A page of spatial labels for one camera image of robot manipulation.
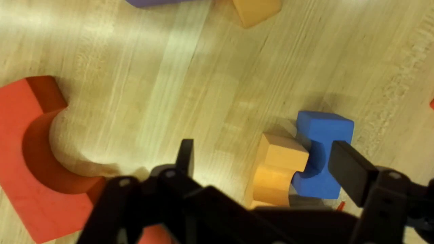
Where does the blue foam arch block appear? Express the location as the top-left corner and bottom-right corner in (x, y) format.
(290, 109), (356, 200)

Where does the yellow wooden block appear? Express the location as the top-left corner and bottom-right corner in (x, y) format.
(249, 131), (311, 210)

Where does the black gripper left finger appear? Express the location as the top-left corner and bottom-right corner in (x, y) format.
(75, 138), (204, 244)

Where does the tan foam wedge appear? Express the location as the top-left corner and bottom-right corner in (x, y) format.
(231, 0), (284, 29)

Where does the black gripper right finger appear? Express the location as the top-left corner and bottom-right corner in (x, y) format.
(326, 139), (434, 244)

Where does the purple foam block short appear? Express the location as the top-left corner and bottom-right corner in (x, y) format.
(124, 0), (184, 9)

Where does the large red foam arch block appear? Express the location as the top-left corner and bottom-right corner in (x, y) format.
(0, 74), (174, 244)

